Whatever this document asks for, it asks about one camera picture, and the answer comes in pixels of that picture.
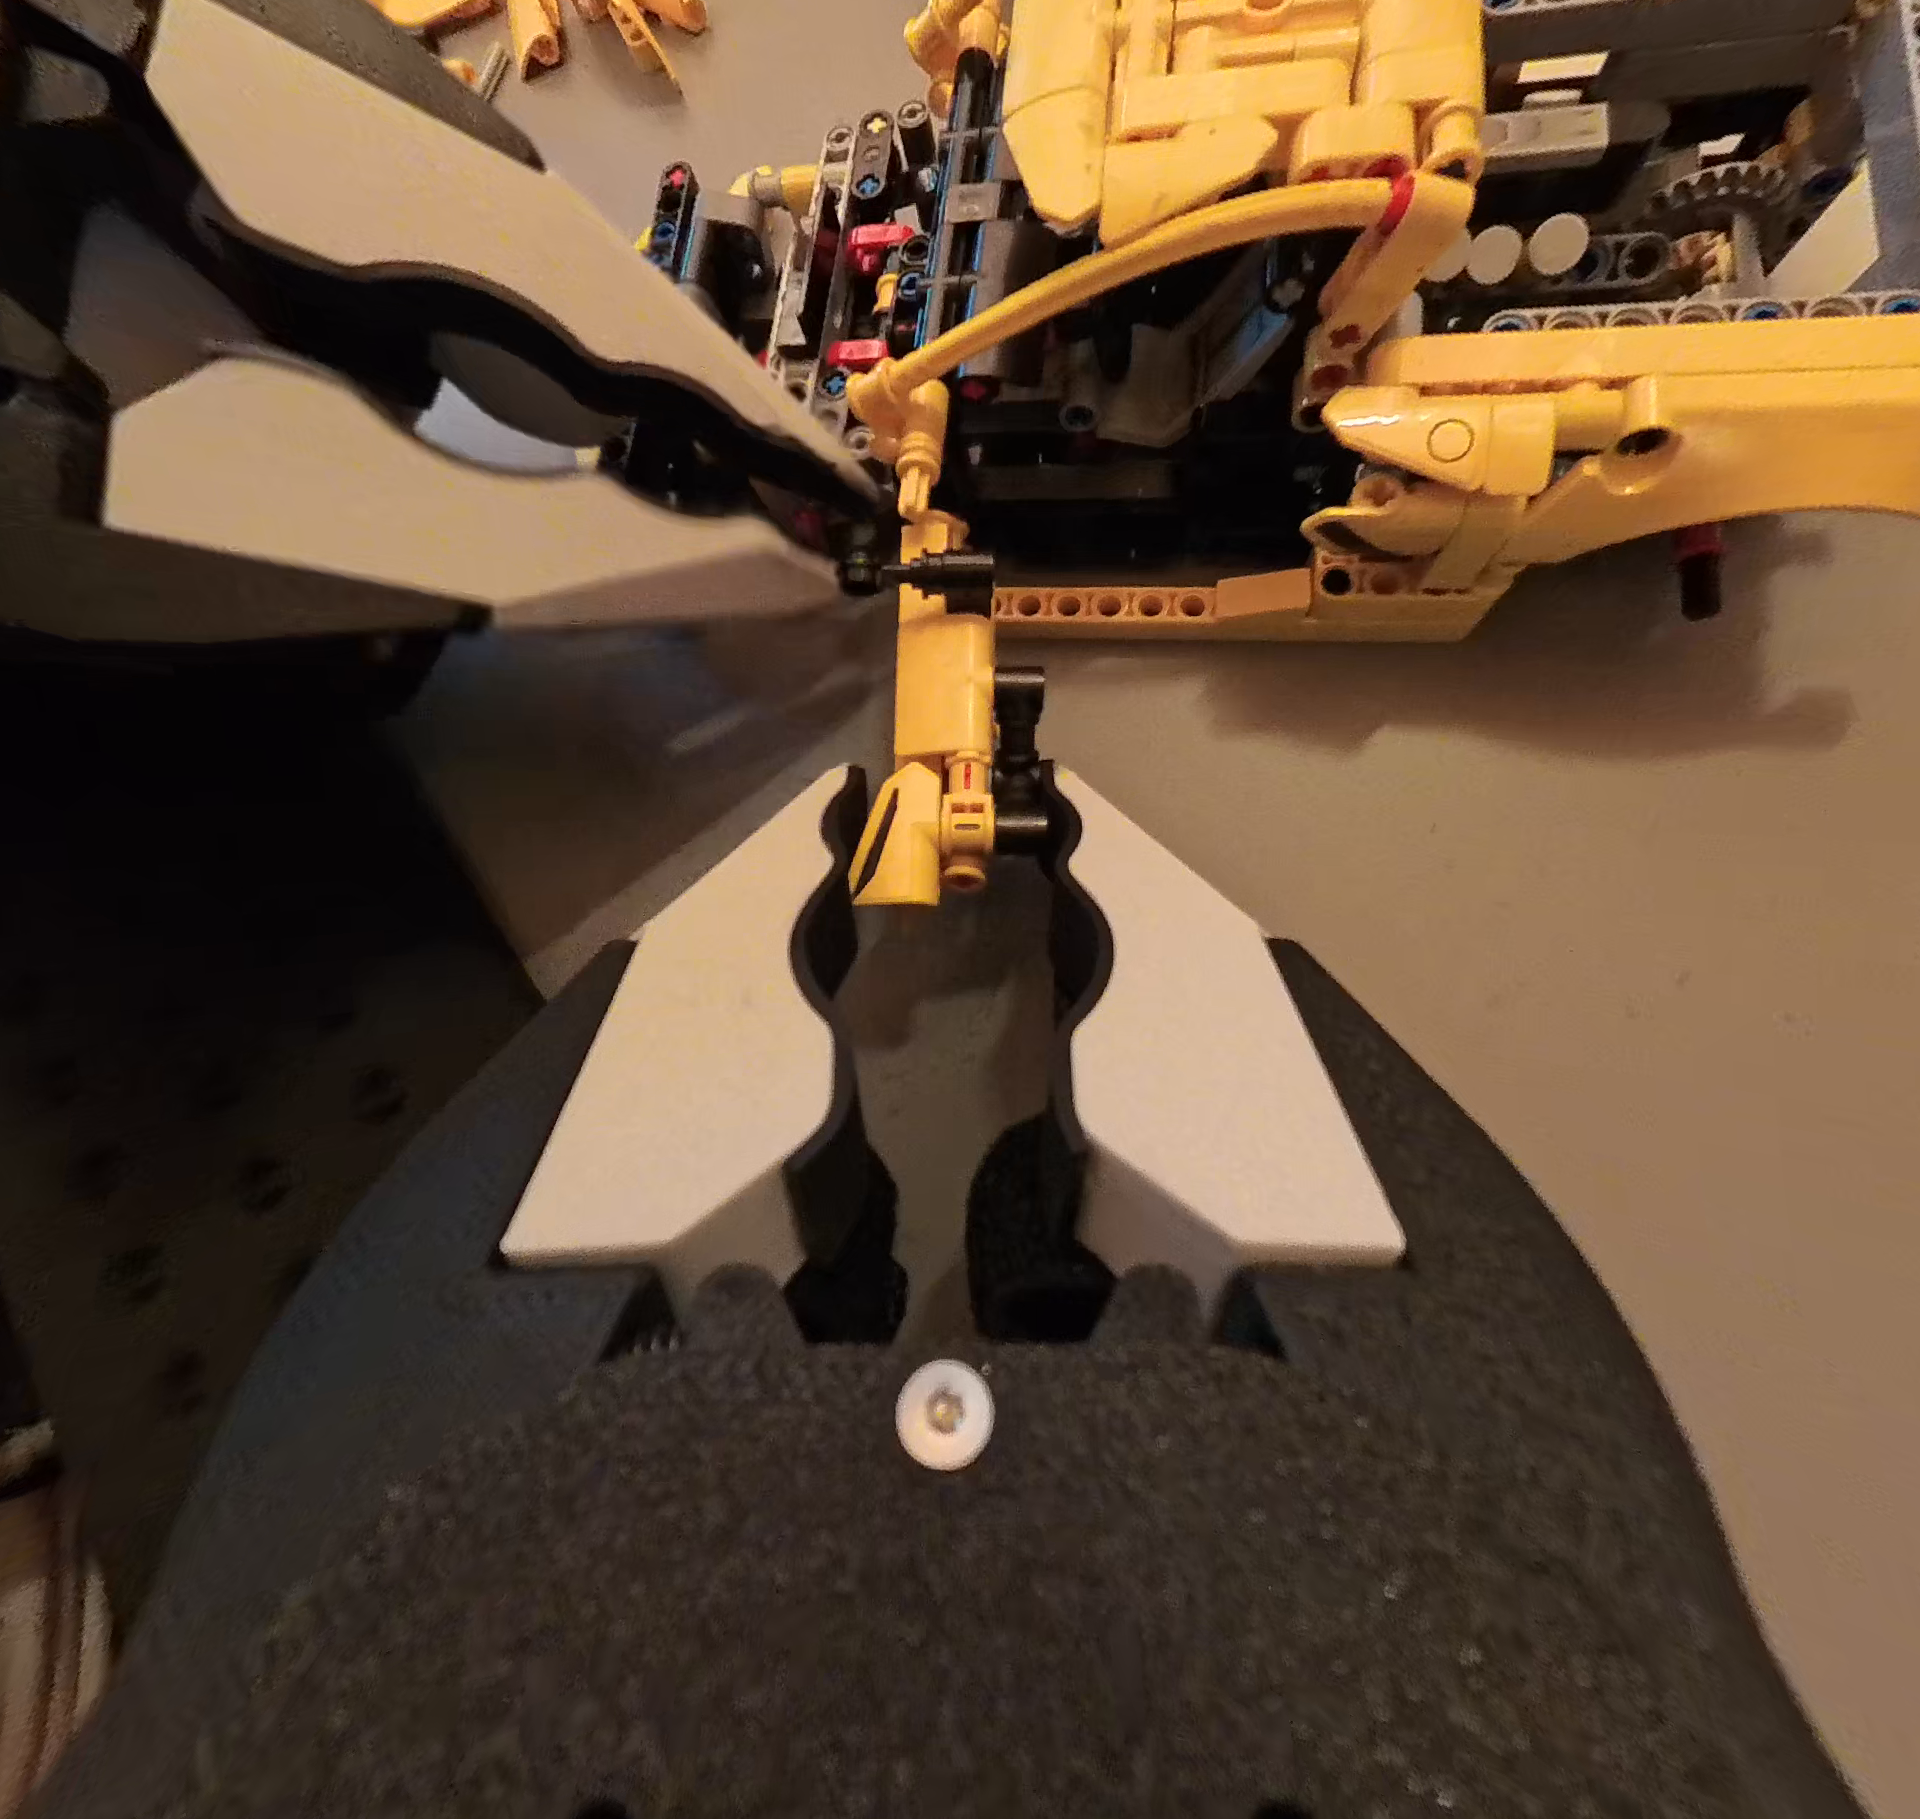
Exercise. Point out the small yellow brick assembly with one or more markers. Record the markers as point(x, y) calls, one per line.
point(944, 712)

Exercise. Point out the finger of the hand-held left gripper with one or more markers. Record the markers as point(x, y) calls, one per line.
point(386, 519)
point(386, 168)

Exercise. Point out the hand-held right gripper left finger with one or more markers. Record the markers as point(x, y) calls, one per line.
point(677, 1129)

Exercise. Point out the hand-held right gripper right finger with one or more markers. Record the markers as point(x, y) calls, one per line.
point(1226, 1129)

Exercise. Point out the yellow brick car model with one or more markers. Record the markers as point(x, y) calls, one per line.
point(1260, 83)

